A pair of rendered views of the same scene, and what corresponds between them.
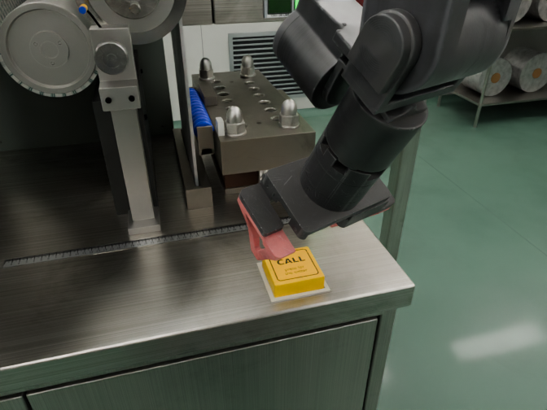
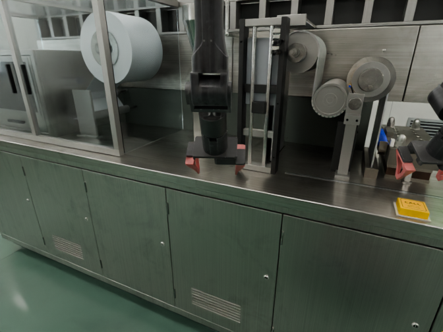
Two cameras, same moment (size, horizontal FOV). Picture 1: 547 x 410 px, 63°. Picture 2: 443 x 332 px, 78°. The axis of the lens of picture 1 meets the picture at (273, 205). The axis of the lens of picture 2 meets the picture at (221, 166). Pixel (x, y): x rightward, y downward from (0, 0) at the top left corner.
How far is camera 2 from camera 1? 0.41 m
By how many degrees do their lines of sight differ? 37
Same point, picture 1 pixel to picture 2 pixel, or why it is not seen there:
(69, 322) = (307, 193)
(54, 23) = (335, 90)
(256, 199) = (404, 150)
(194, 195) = (368, 171)
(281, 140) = not seen: hidden behind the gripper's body
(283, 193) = (416, 148)
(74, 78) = (334, 111)
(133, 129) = (351, 134)
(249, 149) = not seen: hidden behind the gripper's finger
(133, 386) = (320, 230)
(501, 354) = not seen: outside the picture
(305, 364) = (405, 261)
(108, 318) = (322, 197)
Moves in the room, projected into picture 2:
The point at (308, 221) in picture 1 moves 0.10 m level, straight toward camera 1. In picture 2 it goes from (424, 159) to (412, 171)
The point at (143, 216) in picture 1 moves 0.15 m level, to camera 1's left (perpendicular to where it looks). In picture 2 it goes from (342, 172) to (304, 163)
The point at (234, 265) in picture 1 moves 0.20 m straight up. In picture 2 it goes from (381, 199) to (396, 138)
